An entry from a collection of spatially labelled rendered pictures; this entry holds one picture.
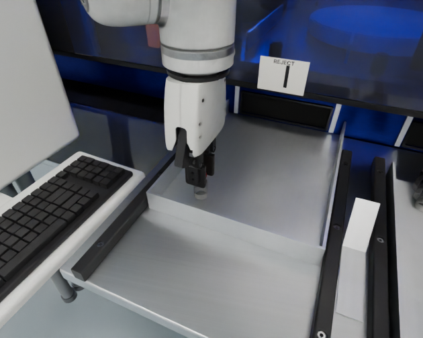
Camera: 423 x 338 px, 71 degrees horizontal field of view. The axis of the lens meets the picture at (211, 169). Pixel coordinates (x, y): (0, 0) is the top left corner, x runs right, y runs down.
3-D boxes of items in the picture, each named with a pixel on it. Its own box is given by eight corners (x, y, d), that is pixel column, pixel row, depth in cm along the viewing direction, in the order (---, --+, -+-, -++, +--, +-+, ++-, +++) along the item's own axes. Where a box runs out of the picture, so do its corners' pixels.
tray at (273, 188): (227, 112, 71) (227, 98, 69) (341, 136, 63) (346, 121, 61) (149, 208, 47) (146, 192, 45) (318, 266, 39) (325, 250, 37)
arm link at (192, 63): (183, 27, 38) (184, 51, 40) (145, 45, 32) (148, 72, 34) (245, 34, 36) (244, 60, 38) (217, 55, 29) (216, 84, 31)
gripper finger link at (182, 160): (187, 100, 37) (199, 120, 42) (165, 158, 35) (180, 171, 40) (196, 102, 36) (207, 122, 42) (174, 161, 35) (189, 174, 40)
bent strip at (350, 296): (344, 224, 44) (356, 196, 41) (365, 231, 43) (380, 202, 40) (335, 312, 34) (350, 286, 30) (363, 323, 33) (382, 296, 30)
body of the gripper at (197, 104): (189, 43, 40) (191, 118, 47) (146, 68, 33) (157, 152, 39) (242, 51, 38) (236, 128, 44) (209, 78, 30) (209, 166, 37)
